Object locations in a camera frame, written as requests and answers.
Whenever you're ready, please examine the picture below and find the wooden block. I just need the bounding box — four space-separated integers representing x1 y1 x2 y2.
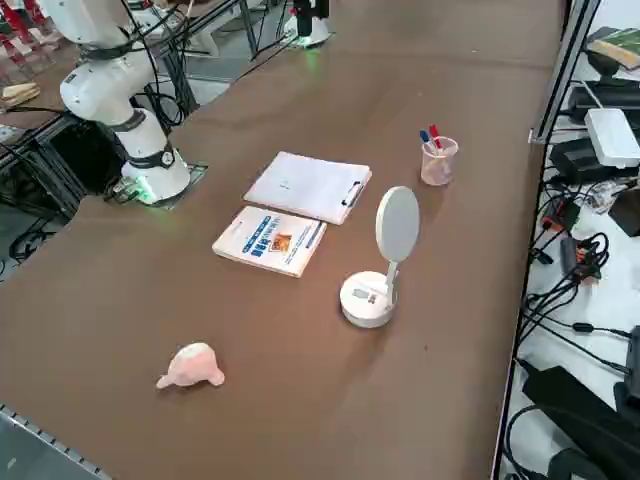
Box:
2 82 41 107

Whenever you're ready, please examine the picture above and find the aluminium frame post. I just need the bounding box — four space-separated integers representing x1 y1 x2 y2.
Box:
528 0 603 145

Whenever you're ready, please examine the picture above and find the pink translucent pen cup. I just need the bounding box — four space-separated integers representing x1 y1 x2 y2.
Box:
420 135 460 187

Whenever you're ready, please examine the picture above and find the white clipboard with black clip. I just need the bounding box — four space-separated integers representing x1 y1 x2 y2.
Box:
242 150 374 227

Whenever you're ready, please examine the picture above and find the green book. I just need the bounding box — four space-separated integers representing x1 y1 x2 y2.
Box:
585 25 640 71

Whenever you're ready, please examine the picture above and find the white and blue book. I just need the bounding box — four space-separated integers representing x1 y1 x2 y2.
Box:
211 205 329 280

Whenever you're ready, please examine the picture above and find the white router box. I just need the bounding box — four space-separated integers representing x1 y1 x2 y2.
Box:
583 107 640 169

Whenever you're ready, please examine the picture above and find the black power adapter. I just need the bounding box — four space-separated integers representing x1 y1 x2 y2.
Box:
549 138 619 185

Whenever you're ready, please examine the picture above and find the white foldable desk lamp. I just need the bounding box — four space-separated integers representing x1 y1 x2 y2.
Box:
339 185 422 330

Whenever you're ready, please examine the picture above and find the pink plush toy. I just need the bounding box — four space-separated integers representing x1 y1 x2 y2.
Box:
155 341 227 391

